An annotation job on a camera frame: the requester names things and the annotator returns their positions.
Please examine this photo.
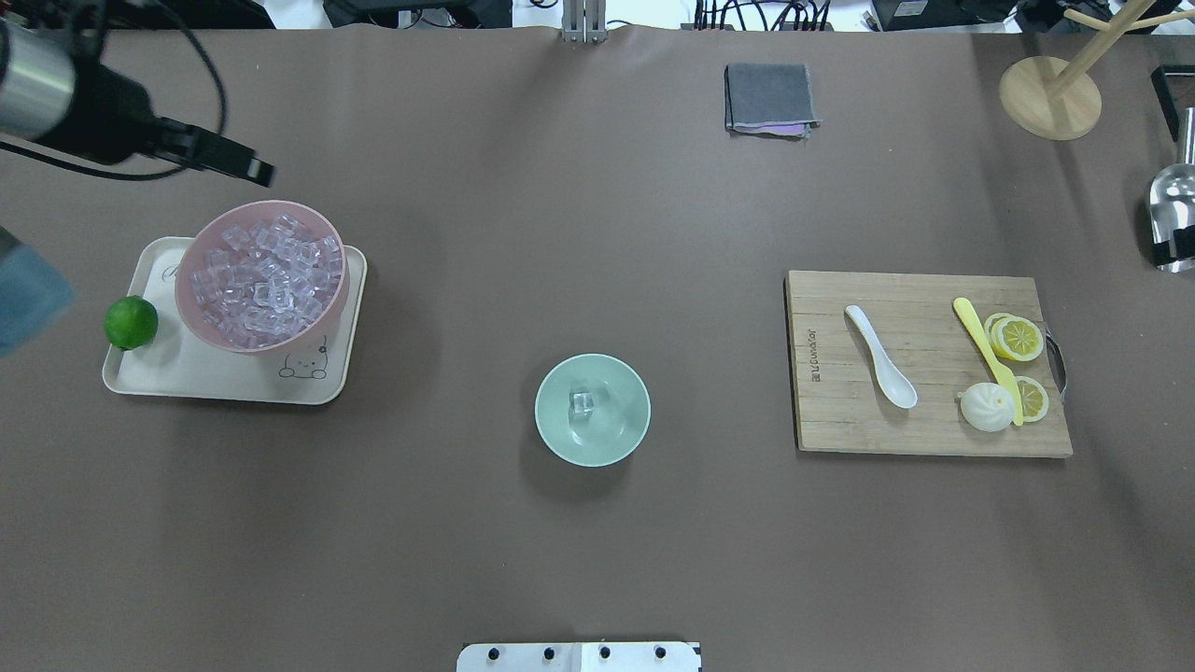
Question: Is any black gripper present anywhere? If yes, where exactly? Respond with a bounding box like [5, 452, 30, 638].
[42, 63, 274, 188]

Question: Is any white ceramic spoon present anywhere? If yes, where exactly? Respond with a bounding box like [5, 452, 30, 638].
[844, 303, 919, 410]

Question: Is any clear ice cube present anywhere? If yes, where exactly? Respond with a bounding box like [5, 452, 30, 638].
[569, 387, 598, 419]

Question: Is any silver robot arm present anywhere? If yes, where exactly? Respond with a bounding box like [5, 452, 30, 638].
[1, 1, 274, 187]

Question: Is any steel ice scoop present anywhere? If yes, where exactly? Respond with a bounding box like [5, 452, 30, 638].
[1148, 108, 1194, 273]

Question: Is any pink bowl of ice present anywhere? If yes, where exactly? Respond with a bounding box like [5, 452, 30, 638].
[174, 200, 356, 356]

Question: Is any green ceramic bowl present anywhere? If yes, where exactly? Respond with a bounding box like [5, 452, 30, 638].
[533, 353, 652, 468]

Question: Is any green lime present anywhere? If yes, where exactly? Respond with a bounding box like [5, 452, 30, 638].
[104, 295, 161, 350]

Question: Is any upper lemon slice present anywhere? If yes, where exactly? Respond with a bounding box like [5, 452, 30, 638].
[983, 312, 1046, 362]

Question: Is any lemon slice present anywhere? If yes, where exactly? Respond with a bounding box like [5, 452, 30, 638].
[983, 312, 1046, 362]
[1013, 375, 1050, 424]

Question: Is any wooden cup tree stand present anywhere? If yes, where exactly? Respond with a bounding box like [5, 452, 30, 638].
[998, 1, 1194, 141]

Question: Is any beige rabbit tray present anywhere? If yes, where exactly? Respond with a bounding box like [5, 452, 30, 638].
[102, 236, 370, 405]

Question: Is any lower lemon slice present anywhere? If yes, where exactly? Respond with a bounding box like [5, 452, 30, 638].
[1013, 375, 1050, 424]

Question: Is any yellow plastic knife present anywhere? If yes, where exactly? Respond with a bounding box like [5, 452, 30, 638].
[952, 297, 1024, 427]

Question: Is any bamboo cutting board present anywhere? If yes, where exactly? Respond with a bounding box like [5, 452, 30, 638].
[785, 271, 1073, 458]

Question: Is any grey folded cloth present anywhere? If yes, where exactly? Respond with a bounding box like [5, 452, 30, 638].
[723, 63, 822, 139]

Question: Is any camera cable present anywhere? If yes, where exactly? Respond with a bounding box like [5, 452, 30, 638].
[0, 0, 229, 181]

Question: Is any aluminium frame post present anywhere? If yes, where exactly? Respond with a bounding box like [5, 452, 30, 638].
[559, 0, 609, 44]

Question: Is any white camera pedestal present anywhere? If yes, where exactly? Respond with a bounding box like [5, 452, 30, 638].
[456, 641, 703, 671]

